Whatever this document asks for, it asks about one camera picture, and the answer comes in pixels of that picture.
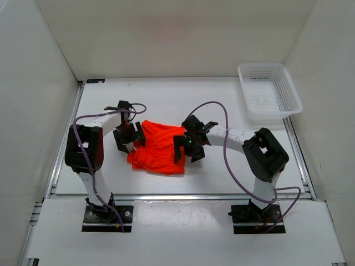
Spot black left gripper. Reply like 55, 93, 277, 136
113, 121, 145, 154

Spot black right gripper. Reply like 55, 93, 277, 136
174, 134, 205, 162

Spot orange mesh shorts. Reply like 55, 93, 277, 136
127, 120, 185, 175

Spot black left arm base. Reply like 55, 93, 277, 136
82, 197, 134, 233

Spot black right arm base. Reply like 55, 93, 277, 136
228, 201, 286, 234

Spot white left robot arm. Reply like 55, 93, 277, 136
64, 111, 146, 222

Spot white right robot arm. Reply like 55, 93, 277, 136
173, 125, 289, 222

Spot black corner label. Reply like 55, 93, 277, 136
86, 79, 105, 84

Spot white plastic mesh basket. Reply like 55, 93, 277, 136
237, 63, 303, 122

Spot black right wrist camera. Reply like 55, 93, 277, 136
181, 115, 218, 136

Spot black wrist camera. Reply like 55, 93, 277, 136
104, 100, 133, 114
181, 115, 218, 136

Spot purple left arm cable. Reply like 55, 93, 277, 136
72, 103, 147, 232

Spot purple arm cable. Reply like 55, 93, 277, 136
186, 101, 302, 233
72, 103, 147, 232

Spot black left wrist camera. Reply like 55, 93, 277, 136
104, 100, 133, 114

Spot aluminium table edge rail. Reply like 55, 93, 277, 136
114, 193, 250, 201

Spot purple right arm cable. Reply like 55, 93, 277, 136
186, 101, 302, 233

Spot aluminium right frame rail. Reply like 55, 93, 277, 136
283, 117, 318, 201

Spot aluminium frame rail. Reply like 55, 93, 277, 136
283, 117, 318, 201
18, 80, 86, 265

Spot aluminium left frame rail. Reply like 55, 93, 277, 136
18, 80, 86, 265

